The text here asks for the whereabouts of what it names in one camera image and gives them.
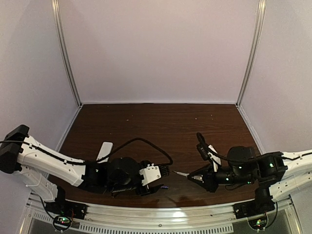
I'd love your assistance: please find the clear handle screwdriver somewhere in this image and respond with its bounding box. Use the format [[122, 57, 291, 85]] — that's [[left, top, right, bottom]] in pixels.
[[173, 171, 189, 177]]

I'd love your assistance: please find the white remote control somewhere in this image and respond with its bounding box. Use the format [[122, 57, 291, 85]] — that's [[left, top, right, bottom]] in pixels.
[[97, 142, 113, 163]]

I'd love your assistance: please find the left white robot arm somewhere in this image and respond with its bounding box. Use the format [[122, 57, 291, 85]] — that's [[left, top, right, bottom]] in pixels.
[[0, 125, 170, 202]]

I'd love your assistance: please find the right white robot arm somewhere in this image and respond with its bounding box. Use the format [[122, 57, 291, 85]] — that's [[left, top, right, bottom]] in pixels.
[[186, 144, 312, 206]]

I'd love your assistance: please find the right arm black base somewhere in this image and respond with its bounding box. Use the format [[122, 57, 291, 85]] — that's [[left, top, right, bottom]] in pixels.
[[233, 187, 275, 219]]

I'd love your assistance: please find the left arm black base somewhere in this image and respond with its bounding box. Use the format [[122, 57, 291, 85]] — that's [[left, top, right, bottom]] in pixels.
[[45, 186, 87, 220]]

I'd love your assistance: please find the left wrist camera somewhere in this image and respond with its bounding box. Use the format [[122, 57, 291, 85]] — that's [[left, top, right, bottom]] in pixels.
[[139, 163, 170, 186]]

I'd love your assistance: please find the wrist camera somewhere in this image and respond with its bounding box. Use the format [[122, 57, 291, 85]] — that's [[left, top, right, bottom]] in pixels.
[[196, 144, 222, 172], [139, 163, 170, 186]]

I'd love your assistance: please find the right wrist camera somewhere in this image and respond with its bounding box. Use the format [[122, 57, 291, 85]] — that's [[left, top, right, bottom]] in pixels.
[[196, 144, 222, 172]]

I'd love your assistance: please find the left black braided cable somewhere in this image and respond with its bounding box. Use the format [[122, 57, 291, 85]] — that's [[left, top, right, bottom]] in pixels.
[[97, 137, 174, 166]]

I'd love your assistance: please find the black braided cable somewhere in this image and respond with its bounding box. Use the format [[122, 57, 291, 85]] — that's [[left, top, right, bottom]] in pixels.
[[196, 132, 232, 163], [97, 137, 174, 166]]

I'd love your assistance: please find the right black braided cable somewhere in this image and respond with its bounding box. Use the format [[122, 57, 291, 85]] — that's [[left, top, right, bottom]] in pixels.
[[196, 132, 232, 163]]

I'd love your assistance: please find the front aluminium rail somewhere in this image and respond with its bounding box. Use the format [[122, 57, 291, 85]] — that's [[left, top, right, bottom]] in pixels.
[[17, 192, 303, 234]]

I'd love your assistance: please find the right aluminium corner post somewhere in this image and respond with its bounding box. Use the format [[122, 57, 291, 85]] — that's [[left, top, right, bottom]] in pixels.
[[236, 0, 266, 108]]

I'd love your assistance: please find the aluminium corner post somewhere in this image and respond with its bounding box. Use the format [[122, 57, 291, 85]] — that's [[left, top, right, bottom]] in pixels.
[[236, 0, 266, 108], [51, 0, 82, 107]]

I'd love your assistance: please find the left aluminium corner post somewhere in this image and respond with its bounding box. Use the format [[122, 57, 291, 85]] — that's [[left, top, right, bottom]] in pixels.
[[51, 0, 82, 107]]

